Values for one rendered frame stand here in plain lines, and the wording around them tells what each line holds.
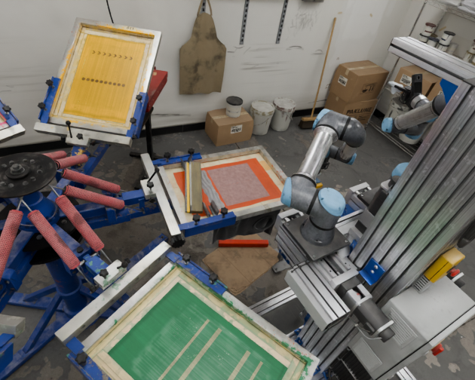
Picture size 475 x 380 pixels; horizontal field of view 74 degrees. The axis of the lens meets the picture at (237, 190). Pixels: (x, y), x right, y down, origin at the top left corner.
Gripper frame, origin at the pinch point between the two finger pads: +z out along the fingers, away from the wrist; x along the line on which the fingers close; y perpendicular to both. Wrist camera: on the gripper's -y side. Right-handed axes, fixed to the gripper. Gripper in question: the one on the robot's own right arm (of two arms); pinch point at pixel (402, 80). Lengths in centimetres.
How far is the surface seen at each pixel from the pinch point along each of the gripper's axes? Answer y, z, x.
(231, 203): 59, -33, -100
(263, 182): 62, -12, -77
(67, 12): -2, 146, -229
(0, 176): 10, -56, -199
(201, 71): 71, 186, -121
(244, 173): 61, -4, -89
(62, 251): 33, -80, -174
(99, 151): 50, 15, -186
